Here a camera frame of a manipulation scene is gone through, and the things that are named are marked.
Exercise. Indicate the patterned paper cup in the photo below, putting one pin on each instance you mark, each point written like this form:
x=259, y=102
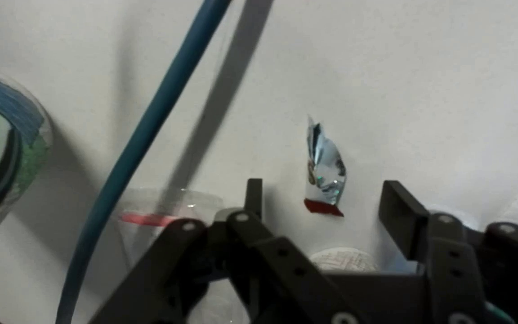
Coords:
x=0, y=156

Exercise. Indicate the small silver red wrapper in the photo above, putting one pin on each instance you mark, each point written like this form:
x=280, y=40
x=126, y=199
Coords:
x=325, y=174

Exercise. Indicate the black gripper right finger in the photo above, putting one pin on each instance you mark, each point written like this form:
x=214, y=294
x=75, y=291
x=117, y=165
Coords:
x=449, y=264

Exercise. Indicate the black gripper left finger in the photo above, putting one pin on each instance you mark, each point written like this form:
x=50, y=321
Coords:
x=269, y=264

